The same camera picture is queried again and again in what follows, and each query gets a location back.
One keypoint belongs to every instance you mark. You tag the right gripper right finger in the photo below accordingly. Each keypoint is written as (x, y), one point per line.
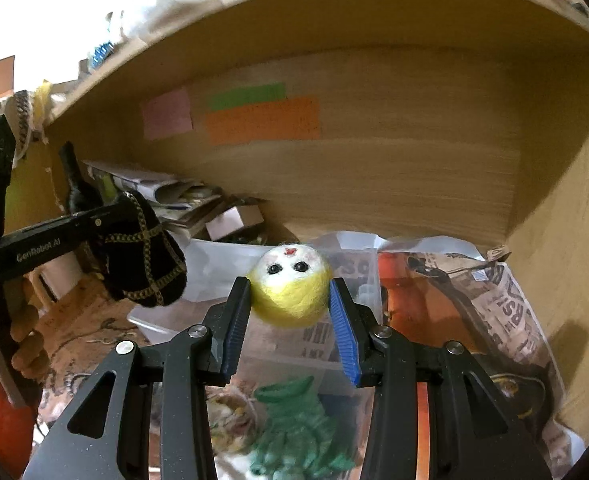
(436, 413)

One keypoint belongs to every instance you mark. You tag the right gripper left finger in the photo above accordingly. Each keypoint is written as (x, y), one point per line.
(104, 431)

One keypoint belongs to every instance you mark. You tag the dark wine bottle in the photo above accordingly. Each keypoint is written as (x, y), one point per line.
(82, 196)

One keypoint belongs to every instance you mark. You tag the green sticky note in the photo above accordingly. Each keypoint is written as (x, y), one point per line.
(242, 96)

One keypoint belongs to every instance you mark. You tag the floral fabric scrunchie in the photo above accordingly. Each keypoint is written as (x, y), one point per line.
(232, 418)

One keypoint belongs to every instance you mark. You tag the small white cardboard box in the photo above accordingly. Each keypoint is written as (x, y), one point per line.
(234, 220)

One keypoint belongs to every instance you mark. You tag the person's left hand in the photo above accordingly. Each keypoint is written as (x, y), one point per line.
(31, 359)

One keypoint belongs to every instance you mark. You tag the yellow felt ball face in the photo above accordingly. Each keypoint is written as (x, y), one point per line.
(290, 286)

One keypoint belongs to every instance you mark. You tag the orange sticky note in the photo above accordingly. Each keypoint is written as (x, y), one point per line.
(284, 120)

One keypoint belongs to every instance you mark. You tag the wooden shelf board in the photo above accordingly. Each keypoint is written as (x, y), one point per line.
(216, 35)

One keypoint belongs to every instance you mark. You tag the clear plastic bin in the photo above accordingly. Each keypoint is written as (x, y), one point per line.
(289, 334)

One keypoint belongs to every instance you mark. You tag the green knit glove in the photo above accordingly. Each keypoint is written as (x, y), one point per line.
(298, 440)

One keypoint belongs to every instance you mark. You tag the stack of newspapers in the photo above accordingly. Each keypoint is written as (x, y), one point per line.
(182, 203)

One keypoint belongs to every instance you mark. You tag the black pouch with chain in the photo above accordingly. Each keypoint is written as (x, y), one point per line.
(137, 258)

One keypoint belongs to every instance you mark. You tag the pink sticky note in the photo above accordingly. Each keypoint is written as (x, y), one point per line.
(167, 115)

